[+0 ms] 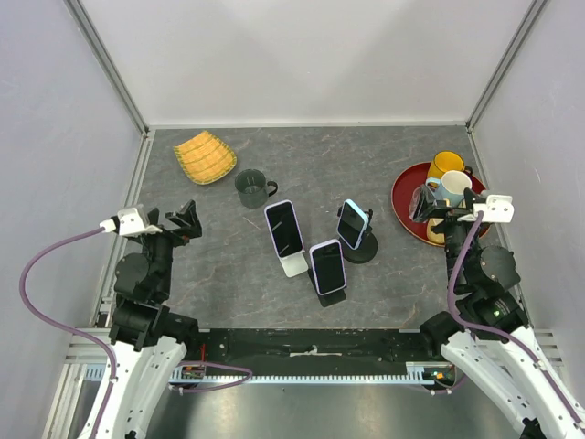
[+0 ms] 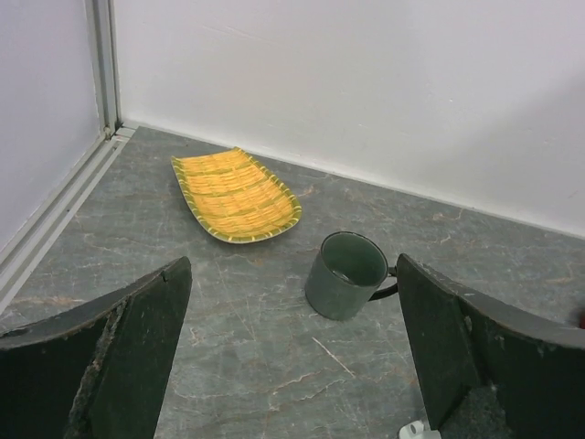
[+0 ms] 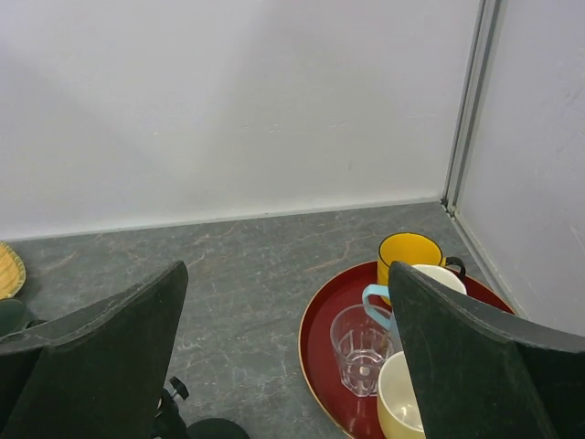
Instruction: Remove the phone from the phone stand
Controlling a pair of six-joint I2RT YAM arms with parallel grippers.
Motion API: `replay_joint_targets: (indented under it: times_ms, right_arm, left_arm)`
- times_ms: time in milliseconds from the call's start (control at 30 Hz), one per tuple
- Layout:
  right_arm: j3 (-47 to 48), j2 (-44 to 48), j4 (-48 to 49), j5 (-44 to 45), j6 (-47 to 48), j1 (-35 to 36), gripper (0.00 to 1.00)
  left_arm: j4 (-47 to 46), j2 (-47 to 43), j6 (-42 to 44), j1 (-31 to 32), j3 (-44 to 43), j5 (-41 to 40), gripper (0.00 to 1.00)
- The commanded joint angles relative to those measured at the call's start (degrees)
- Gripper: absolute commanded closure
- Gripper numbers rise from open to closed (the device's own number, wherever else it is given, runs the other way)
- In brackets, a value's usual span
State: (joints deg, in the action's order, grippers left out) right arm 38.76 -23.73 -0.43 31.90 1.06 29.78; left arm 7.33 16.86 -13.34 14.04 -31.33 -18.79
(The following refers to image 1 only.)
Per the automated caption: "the yellow mug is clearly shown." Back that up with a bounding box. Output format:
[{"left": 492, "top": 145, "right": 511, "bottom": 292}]
[{"left": 427, "top": 151, "right": 473, "bottom": 178}]

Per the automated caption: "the red round tray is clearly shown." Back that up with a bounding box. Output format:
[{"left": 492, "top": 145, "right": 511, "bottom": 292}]
[{"left": 390, "top": 161, "right": 491, "bottom": 249}]

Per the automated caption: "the dark green mug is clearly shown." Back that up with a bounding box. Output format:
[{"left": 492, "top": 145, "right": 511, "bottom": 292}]
[{"left": 235, "top": 169, "right": 279, "bottom": 209}]

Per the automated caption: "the beige cup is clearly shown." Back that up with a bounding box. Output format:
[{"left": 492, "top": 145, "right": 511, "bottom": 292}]
[{"left": 426, "top": 218, "right": 445, "bottom": 246}]

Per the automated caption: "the black round-base phone stand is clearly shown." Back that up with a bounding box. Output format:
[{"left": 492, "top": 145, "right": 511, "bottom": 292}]
[{"left": 338, "top": 209, "right": 378, "bottom": 264}]

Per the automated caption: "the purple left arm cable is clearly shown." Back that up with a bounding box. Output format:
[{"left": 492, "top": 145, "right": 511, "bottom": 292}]
[{"left": 19, "top": 227, "right": 253, "bottom": 439}]

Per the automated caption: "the black folding phone stand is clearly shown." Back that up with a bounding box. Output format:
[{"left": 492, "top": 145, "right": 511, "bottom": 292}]
[{"left": 307, "top": 269, "right": 346, "bottom": 308}]

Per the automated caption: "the white and blue mug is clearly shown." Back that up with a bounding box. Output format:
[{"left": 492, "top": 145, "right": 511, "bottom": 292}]
[{"left": 425, "top": 170, "right": 473, "bottom": 207}]

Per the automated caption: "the blue-cased phone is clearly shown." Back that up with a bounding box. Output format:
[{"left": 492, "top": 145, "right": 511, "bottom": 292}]
[{"left": 336, "top": 199, "right": 369, "bottom": 250}]

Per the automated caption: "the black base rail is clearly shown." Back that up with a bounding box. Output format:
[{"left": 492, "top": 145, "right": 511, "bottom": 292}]
[{"left": 186, "top": 328, "right": 444, "bottom": 377}]

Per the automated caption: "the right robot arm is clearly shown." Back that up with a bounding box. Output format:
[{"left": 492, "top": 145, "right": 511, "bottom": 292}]
[{"left": 409, "top": 184, "right": 584, "bottom": 438}]

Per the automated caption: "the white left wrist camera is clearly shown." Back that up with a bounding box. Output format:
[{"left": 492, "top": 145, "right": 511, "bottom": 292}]
[{"left": 100, "top": 205, "right": 162, "bottom": 238}]

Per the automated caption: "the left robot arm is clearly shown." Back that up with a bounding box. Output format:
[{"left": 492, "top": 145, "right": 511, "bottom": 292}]
[{"left": 80, "top": 200, "right": 202, "bottom": 438}]

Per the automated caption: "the lavender-cased phone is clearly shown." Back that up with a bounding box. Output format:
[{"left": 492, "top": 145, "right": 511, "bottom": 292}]
[{"left": 309, "top": 239, "right": 346, "bottom": 296}]

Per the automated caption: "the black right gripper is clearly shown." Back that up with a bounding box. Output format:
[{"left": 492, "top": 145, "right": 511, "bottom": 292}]
[{"left": 411, "top": 183, "right": 489, "bottom": 288}]

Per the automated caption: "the grey cable duct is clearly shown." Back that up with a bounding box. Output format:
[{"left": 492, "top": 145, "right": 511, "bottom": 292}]
[{"left": 84, "top": 361, "right": 456, "bottom": 384}]

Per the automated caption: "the yellow woven bamboo basket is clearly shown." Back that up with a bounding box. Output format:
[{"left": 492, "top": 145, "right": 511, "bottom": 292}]
[{"left": 174, "top": 131, "right": 238, "bottom": 186}]

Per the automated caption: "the white phone stand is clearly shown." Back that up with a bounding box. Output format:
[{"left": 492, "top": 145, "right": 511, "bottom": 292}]
[{"left": 279, "top": 251, "right": 309, "bottom": 278}]

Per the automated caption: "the purple-cased phone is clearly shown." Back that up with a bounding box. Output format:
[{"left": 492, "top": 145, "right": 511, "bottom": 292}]
[{"left": 264, "top": 199, "right": 303, "bottom": 259}]

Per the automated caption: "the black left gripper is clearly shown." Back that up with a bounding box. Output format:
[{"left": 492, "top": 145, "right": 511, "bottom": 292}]
[{"left": 138, "top": 199, "right": 202, "bottom": 296}]

